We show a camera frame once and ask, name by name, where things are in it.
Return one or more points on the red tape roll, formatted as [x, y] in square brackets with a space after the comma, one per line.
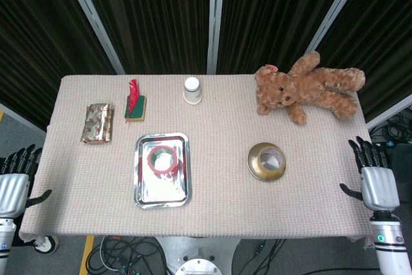
[150, 163]

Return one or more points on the grey partition post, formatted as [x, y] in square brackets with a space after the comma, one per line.
[215, 20]
[338, 7]
[93, 17]
[391, 110]

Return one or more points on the red feather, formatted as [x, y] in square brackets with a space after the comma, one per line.
[132, 94]

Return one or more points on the rectangular steel tray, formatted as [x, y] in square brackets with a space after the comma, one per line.
[161, 191]

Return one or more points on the green scrub sponge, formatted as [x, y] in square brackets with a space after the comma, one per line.
[140, 107]

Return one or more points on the white paper cup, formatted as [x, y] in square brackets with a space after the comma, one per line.
[192, 93]

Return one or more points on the beige woven tablecloth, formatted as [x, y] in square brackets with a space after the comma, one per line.
[225, 197]

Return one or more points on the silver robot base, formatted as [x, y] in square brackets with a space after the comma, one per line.
[199, 255]

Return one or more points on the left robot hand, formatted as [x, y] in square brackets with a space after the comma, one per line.
[13, 188]

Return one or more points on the brown teddy bear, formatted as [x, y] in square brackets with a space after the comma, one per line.
[309, 91]

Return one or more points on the round steel plate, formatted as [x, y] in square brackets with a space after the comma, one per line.
[254, 165]

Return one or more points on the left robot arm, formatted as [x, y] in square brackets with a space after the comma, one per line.
[5, 239]

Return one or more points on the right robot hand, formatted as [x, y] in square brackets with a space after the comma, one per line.
[378, 188]

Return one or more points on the white sneaker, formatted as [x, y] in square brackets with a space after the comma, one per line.
[45, 244]

